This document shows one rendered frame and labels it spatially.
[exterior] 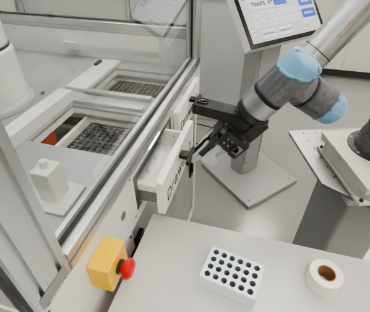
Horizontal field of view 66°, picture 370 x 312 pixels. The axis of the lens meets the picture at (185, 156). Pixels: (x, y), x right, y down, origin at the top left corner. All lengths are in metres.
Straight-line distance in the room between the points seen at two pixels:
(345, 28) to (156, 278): 0.69
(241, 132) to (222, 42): 1.73
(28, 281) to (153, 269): 0.34
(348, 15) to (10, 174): 0.70
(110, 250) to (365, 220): 0.90
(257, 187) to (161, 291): 1.38
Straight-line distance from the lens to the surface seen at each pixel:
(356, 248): 1.33
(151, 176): 0.81
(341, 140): 1.09
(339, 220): 1.15
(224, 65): 2.43
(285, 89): 0.60
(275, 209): 1.92
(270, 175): 2.08
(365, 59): 3.87
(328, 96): 0.66
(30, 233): 0.42
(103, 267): 0.57
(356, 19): 0.77
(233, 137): 0.67
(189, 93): 1.03
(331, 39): 0.76
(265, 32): 1.47
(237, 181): 1.98
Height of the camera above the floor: 1.39
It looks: 39 degrees down
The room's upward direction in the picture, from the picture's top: straight up
